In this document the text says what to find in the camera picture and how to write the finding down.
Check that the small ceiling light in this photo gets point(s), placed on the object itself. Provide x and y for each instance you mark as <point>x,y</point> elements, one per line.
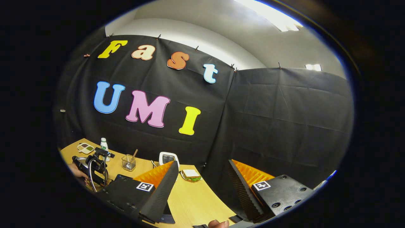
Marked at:
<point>313,67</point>

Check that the sandwich with lettuce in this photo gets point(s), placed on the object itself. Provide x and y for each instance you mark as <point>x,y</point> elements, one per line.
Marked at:
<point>190,174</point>

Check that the small white drink bottle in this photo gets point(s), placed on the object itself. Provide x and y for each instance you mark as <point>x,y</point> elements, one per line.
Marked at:
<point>103,146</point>

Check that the white toaster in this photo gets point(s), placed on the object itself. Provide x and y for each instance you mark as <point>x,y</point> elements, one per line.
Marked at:
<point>167,158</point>

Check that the long ceiling light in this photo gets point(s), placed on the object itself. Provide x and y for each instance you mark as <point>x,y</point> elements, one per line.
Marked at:
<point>272,15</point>

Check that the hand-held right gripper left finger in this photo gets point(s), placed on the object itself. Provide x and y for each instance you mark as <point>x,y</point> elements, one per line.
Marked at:
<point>159,193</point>

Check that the white divided sauce dish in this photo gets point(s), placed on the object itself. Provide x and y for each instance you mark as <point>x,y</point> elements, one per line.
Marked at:
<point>85,148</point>

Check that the white plate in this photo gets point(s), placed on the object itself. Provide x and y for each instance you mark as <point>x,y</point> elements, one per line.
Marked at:
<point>181,175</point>

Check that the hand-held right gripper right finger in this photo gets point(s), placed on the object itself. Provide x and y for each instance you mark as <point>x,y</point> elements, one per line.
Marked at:
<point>242,190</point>

